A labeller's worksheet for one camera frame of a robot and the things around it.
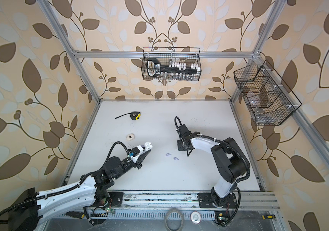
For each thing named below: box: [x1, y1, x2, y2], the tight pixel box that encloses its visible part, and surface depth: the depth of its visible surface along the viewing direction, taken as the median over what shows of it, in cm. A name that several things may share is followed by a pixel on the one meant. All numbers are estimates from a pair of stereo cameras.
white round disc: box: [190, 211, 202, 225], surface depth 70 cm
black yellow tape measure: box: [114, 111, 141, 121], surface depth 110 cm
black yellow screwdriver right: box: [261, 214, 276, 220], surface depth 71 cm
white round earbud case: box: [144, 141, 153, 152], surface depth 74 cm
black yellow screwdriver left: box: [65, 211, 86, 219], surface depth 69 cm
